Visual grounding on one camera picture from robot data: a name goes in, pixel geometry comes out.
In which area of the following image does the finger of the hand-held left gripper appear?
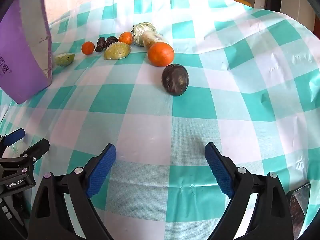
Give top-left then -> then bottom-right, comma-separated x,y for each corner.
0,128 -> 26,155
20,138 -> 50,165

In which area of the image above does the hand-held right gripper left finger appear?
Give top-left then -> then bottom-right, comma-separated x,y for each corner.
29,143 -> 117,240

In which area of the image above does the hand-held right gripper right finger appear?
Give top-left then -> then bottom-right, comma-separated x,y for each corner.
205,142 -> 293,240

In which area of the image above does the purple cardboard box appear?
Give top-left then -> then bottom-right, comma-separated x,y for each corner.
0,0 -> 53,105

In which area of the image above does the green lime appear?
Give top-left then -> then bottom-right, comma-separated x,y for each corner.
55,53 -> 76,67

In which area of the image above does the dark avocado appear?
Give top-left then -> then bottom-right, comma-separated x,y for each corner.
161,64 -> 189,97

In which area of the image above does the small orange tangerine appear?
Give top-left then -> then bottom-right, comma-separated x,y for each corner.
81,41 -> 95,55
118,32 -> 134,45

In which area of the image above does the green pear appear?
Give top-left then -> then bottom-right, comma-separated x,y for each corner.
104,42 -> 132,61

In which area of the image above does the large orange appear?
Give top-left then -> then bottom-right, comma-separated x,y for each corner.
147,42 -> 175,67

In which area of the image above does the corn cob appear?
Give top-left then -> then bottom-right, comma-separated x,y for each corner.
141,31 -> 170,50

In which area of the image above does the green checkered tablecloth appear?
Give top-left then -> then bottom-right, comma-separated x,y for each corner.
0,0 -> 320,240

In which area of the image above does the black smartphone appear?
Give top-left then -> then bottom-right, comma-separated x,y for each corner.
286,182 -> 312,240

